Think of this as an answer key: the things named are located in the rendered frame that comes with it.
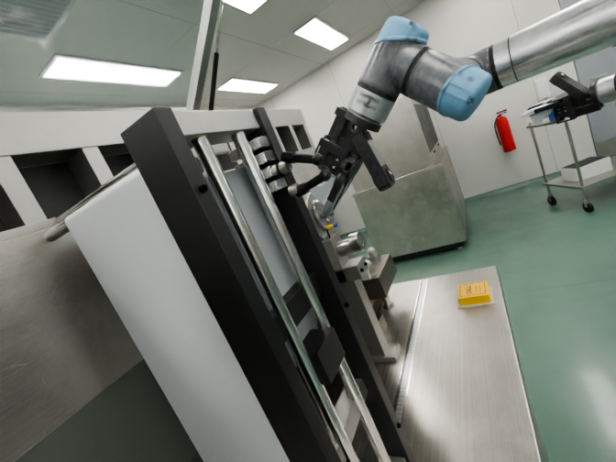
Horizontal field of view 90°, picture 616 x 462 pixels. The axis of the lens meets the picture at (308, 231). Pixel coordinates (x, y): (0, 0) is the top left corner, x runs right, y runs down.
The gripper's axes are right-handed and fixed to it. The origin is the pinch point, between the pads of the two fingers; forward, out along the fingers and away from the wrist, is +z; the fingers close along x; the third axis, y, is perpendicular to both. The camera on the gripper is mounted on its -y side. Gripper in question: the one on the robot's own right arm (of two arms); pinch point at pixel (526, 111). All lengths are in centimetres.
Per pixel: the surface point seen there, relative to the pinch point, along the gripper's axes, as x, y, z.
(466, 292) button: -78, 21, -9
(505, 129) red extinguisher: 304, 82, 160
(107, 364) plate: -146, -14, 12
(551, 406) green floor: -37, 120, 12
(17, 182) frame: -139, -48, 14
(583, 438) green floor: -46, 119, -1
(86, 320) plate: -144, -22, 12
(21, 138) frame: -135, -55, 16
